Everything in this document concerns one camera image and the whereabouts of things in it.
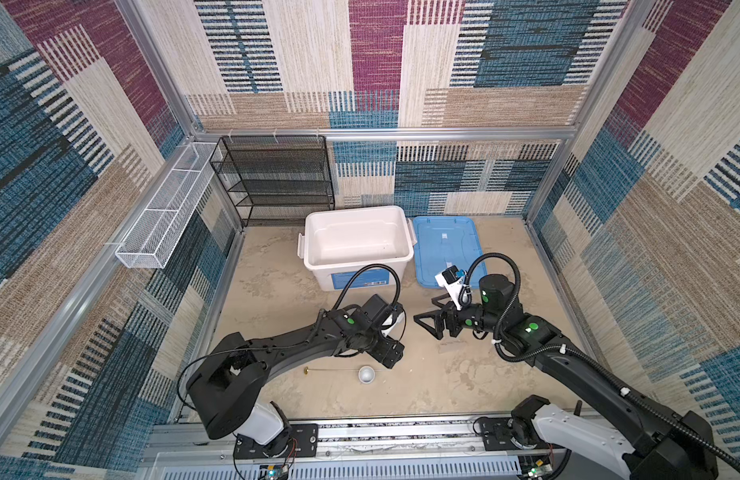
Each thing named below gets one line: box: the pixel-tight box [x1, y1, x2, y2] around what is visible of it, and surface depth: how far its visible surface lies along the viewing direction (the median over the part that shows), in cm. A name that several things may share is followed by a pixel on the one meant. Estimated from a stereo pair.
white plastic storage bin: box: [297, 206, 417, 292], surface depth 104 cm
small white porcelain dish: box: [358, 366, 376, 384], surface depth 83 cm
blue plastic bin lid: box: [413, 216, 487, 289], surface depth 114 cm
